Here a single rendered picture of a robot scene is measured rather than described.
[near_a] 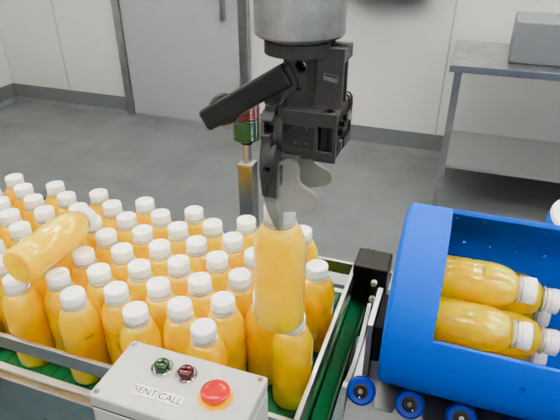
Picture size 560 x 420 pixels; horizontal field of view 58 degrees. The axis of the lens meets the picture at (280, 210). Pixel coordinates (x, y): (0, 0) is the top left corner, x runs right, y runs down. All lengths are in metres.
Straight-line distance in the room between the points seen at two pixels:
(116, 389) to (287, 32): 0.47
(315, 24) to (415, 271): 0.36
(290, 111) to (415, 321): 0.34
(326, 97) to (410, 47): 3.49
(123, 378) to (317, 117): 0.41
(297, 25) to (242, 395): 0.43
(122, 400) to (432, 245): 0.44
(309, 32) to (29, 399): 0.82
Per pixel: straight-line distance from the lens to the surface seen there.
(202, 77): 4.54
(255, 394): 0.67
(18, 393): 1.08
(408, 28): 3.98
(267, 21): 0.50
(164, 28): 4.62
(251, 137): 1.17
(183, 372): 0.68
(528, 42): 3.22
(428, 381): 0.76
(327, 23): 0.49
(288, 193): 0.56
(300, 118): 0.52
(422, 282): 0.70
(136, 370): 0.72
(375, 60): 4.06
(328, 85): 0.52
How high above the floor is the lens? 1.61
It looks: 30 degrees down
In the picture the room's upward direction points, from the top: straight up
